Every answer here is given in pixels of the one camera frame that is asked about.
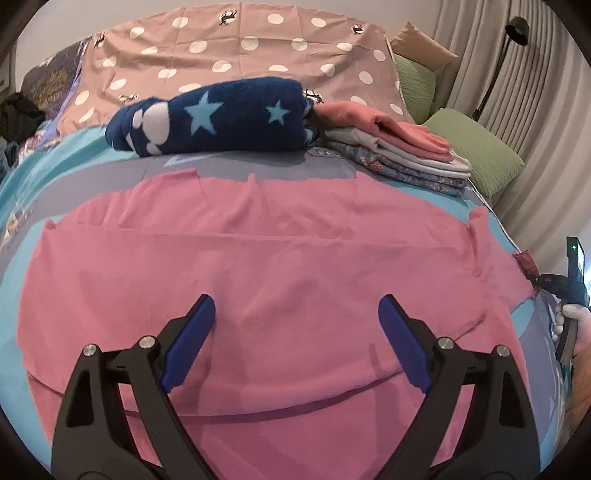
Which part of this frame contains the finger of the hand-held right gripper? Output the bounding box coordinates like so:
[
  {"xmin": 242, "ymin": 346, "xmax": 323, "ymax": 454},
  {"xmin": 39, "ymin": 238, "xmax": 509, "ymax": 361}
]
[{"xmin": 529, "ymin": 272, "xmax": 573, "ymax": 296}]

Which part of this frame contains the beige curtain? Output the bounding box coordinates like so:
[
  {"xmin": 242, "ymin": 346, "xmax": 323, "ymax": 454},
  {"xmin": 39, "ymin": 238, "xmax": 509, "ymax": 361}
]
[{"xmin": 434, "ymin": 0, "xmax": 591, "ymax": 287}]

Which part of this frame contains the navy star fleece blanket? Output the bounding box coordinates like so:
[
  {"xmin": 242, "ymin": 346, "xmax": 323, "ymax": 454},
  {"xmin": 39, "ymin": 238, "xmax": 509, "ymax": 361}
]
[{"xmin": 105, "ymin": 77, "xmax": 321, "ymax": 159}]

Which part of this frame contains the smooth green pillow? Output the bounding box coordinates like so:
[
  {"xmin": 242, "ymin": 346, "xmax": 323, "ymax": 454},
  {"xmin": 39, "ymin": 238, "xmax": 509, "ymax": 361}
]
[{"xmin": 422, "ymin": 108, "xmax": 527, "ymax": 204}]

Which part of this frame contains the purple printed blanket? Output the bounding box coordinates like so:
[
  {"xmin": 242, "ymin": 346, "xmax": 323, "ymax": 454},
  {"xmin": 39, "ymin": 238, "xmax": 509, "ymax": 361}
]
[{"xmin": 21, "ymin": 39, "xmax": 90, "ymax": 139}]

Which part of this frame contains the tan pillow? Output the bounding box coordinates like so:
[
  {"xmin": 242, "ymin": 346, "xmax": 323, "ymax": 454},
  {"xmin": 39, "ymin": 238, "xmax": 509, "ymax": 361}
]
[{"xmin": 390, "ymin": 21, "xmax": 460, "ymax": 70}]

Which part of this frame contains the person's right hand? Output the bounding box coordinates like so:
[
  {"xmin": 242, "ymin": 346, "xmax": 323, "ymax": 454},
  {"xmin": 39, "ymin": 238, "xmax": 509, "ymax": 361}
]
[{"xmin": 551, "ymin": 302, "xmax": 591, "ymax": 361}]

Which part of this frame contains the dark cloth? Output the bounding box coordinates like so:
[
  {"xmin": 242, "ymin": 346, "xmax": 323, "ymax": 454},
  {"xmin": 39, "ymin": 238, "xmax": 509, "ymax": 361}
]
[{"xmin": 0, "ymin": 92, "xmax": 47, "ymax": 144}]

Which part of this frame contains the black floor lamp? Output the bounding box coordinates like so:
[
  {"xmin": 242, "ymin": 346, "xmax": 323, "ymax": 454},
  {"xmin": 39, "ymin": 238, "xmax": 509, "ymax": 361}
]
[{"xmin": 471, "ymin": 17, "xmax": 531, "ymax": 121}]

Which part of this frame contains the stack of folded clothes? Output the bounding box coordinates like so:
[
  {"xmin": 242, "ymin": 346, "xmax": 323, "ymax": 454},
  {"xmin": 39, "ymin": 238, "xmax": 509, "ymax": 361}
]
[
  {"xmin": 314, "ymin": 102, "xmax": 452, "ymax": 162},
  {"xmin": 323, "ymin": 127, "xmax": 472, "ymax": 180}
]

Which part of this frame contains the pink polka dot sheet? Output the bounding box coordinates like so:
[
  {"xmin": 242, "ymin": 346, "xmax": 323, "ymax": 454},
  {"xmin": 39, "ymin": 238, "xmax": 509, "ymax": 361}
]
[{"xmin": 58, "ymin": 2, "xmax": 416, "ymax": 139}]

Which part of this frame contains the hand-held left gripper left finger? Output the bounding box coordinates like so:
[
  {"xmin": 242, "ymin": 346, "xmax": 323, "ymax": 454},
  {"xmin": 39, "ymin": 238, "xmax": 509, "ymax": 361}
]
[{"xmin": 50, "ymin": 294, "xmax": 217, "ymax": 480}]

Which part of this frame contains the folded floral cloth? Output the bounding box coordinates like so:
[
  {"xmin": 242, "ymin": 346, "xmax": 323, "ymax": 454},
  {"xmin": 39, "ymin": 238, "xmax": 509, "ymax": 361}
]
[{"xmin": 329, "ymin": 141, "xmax": 469, "ymax": 198}]

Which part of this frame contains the pink garment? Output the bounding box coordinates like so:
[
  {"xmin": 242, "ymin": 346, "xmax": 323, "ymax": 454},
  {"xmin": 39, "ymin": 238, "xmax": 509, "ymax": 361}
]
[{"xmin": 17, "ymin": 168, "xmax": 548, "ymax": 480}]

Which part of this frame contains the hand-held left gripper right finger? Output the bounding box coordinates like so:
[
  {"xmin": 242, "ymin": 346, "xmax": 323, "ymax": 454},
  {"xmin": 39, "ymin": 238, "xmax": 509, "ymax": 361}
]
[{"xmin": 378, "ymin": 295, "xmax": 541, "ymax": 480}]

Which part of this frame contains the ribbed green pillow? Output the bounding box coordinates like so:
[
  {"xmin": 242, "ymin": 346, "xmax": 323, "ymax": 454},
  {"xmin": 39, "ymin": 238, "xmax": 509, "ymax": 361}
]
[{"xmin": 392, "ymin": 54, "xmax": 437, "ymax": 121}]

